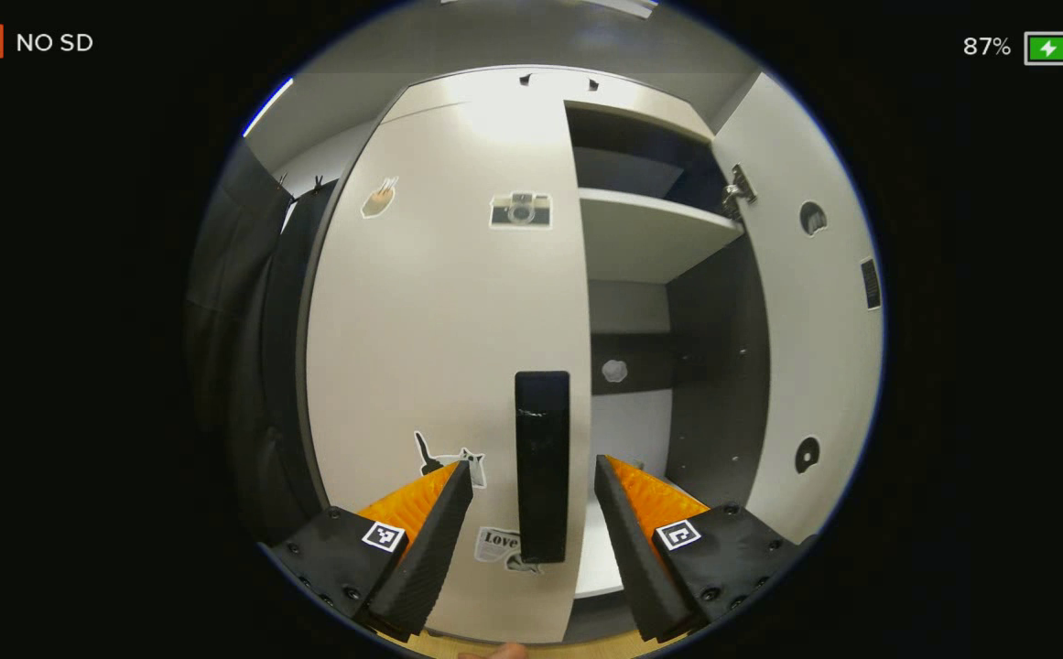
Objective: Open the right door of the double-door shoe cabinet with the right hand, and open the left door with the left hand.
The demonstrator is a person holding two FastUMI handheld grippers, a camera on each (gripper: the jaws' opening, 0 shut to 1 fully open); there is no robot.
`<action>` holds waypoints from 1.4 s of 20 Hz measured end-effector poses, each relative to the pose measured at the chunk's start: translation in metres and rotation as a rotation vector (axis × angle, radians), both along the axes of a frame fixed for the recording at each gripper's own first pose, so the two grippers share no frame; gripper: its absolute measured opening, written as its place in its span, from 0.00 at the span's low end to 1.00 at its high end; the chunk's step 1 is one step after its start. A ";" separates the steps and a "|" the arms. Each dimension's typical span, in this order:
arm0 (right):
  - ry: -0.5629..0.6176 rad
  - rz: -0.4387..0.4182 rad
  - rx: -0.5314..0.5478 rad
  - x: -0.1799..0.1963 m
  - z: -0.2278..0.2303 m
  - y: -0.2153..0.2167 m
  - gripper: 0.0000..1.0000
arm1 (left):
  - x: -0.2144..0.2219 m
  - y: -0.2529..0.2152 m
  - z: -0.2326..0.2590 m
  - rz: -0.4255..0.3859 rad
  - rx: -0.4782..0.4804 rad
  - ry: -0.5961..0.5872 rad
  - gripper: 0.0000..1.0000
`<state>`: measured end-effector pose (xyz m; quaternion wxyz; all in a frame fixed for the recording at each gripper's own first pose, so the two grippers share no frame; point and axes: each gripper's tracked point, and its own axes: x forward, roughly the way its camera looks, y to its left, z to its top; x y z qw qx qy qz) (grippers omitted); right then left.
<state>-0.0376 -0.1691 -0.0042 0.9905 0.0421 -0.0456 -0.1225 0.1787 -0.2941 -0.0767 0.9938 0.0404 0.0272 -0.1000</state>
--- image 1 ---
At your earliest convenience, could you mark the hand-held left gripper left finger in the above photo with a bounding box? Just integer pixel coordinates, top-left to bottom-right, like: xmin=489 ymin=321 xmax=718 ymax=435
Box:
xmin=258 ymin=459 xmax=475 ymax=642

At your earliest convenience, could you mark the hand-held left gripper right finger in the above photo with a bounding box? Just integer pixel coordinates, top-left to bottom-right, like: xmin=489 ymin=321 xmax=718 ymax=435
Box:
xmin=593 ymin=455 xmax=805 ymax=644

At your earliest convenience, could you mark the black door handle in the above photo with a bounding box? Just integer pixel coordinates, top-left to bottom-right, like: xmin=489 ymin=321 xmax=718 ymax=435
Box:
xmin=515 ymin=371 xmax=571 ymax=565

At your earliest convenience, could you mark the beige double-door shoe cabinet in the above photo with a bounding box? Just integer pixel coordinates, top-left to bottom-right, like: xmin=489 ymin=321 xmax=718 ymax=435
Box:
xmin=298 ymin=64 xmax=885 ymax=646

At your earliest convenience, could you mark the beige cabinet door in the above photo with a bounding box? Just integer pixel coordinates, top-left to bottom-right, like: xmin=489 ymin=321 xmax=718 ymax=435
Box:
xmin=305 ymin=101 xmax=592 ymax=644
xmin=710 ymin=73 xmax=885 ymax=547

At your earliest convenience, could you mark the white cabinet shelf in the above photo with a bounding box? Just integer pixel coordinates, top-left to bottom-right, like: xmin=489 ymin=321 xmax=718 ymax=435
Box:
xmin=579 ymin=188 xmax=744 ymax=285
xmin=575 ymin=476 xmax=678 ymax=600

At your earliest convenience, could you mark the metal door hinge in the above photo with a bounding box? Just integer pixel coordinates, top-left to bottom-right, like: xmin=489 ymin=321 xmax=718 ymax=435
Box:
xmin=721 ymin=165 xmax=758 ymax=221

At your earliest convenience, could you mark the beige cabinet drawer front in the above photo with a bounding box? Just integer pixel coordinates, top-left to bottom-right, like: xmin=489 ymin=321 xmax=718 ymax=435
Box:
xmin=383 ymin=66 xmax=715 ymax=140

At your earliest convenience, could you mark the black backdrop cloth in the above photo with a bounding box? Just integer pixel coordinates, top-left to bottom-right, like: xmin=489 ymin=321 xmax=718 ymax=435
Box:
xmin=256 ymin=178 xmax=340 ymax=547
xmin=185 ymin=137 xmax=294 ymax=513

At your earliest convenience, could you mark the black drawer handle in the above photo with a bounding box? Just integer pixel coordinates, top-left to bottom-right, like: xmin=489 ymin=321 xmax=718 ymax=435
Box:
xmin=518 ymin=73 xmax=602 ymax=92

